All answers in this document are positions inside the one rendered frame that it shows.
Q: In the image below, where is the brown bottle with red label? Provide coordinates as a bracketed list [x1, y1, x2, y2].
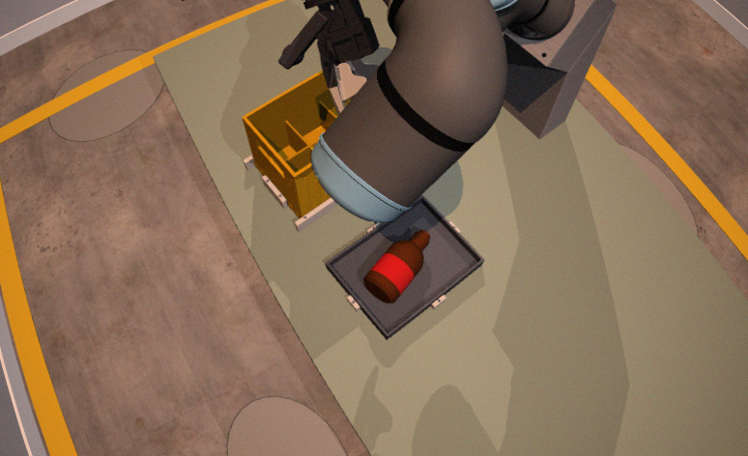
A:
[363, 229, 430, 303]

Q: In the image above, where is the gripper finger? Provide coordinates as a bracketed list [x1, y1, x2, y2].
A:
[319, 45, 367, 115]
[344, 59, 379, 79]

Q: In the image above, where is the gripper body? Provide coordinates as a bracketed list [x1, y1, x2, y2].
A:
[303, 0, 380, 66]

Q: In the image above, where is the orange divided crate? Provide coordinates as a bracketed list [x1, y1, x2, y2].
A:
[243, 71, 338, 218]

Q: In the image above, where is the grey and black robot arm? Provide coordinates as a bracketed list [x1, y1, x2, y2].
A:
[311, 0, 575, 223]

